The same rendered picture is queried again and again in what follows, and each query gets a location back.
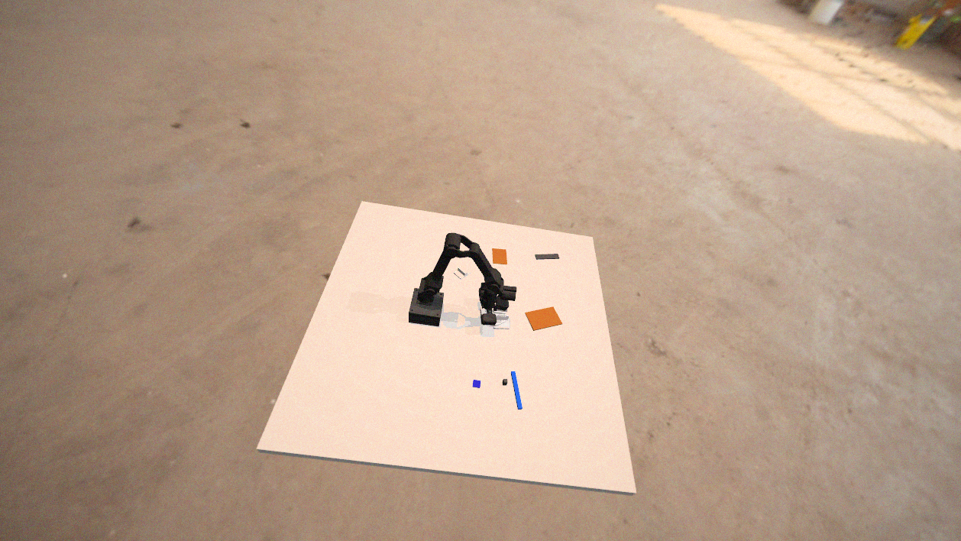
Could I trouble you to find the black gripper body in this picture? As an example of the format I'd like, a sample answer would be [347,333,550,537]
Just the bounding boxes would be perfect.
[479,288,497,325]

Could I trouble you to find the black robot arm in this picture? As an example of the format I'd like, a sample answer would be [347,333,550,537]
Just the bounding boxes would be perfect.
[416,232,516,311]

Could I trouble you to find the orange flat square plate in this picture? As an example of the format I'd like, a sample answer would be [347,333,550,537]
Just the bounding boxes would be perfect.
[525,307,562,331]

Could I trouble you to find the blue flat bar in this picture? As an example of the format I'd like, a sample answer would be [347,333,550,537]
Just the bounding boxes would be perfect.
[511,371,523,410]

